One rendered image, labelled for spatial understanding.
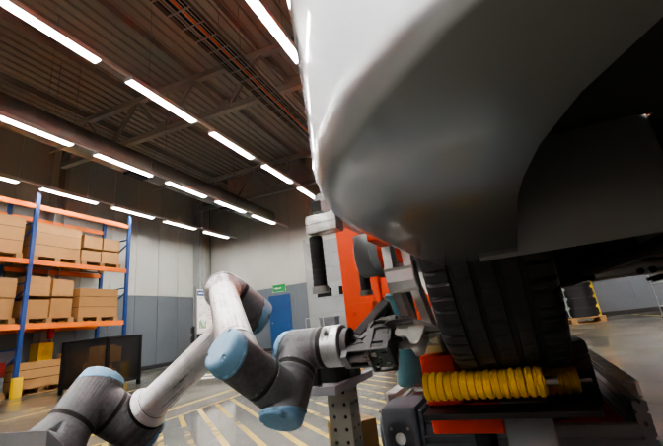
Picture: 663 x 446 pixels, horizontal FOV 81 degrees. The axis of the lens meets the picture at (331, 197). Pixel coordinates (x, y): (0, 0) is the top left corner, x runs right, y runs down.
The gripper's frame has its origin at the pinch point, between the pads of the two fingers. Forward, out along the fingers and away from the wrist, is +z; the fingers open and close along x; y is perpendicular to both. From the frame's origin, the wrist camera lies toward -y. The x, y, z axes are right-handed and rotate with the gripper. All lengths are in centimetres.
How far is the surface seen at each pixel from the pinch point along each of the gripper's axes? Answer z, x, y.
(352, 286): -42, -33, -57
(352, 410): -56, -79, -34
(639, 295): 345, -968, -942
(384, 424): -30, -51, -11
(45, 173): -1123, -8, -737
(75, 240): -1006, -182, -603
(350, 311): -44, -39, -50
